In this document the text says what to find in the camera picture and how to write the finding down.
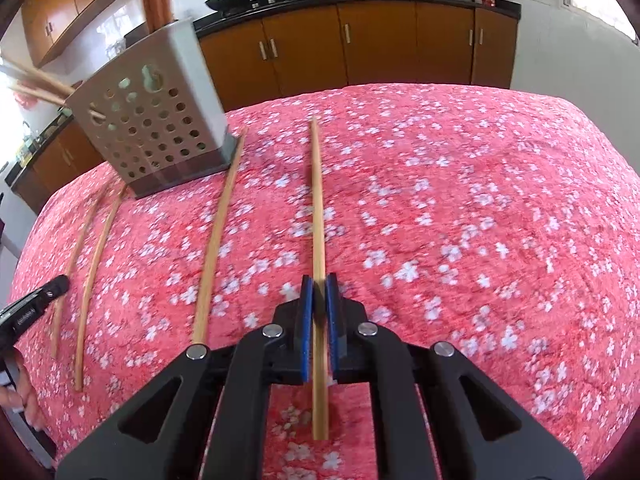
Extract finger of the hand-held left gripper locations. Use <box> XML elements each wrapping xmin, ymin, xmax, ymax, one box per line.
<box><xmin>5</xmin><ymin>275</ymin><xmax>71</xmax><ymax>336</ymax></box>

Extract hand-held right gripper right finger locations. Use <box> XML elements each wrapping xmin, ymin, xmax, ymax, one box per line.
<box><xmin>325</xmin><ymin>273</ymin><xmax>586</xmax><ymax>480</ymax></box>

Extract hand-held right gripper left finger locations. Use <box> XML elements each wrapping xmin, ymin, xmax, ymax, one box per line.
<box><xmin>54</xmin><ymin>275</ymin><xmax>315</xmax><ymax>480</ymax></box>

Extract green perforated utensil holder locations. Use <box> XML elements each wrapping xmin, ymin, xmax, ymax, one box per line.
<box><xmin>65</xmin><ymin>17</ymin><xmax>235</xmax><ymax>200</ymax></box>

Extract person's left hand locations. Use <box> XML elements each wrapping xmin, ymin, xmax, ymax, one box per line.
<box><xmin>0</xmin><ymin>347</ymin><xmax>49</xmax><ymax>433</ymax></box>

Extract red floral tablecloth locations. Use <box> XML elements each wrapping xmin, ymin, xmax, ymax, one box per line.
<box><xmin>10</xmin><ymin>82</ymin><xmax>640</xmax><ymax>480</ymax></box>

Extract wooden base cabinets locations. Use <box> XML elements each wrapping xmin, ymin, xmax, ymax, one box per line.
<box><xmin>12</xmin><ymin>0</ymin><xmax>521</xmax><ymax>211</ymax></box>

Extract black gas stove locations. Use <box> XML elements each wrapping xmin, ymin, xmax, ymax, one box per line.
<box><xmin>220</xmin><ymin>0</ymin><xmax>332</xmax><ymax>17</ymax></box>

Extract wooden wall cabinet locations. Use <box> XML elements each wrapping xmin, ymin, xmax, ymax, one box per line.
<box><xmin>22</xmin><ymin>0</ymin><xmax>142</xmax><ymax>67</ymax></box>

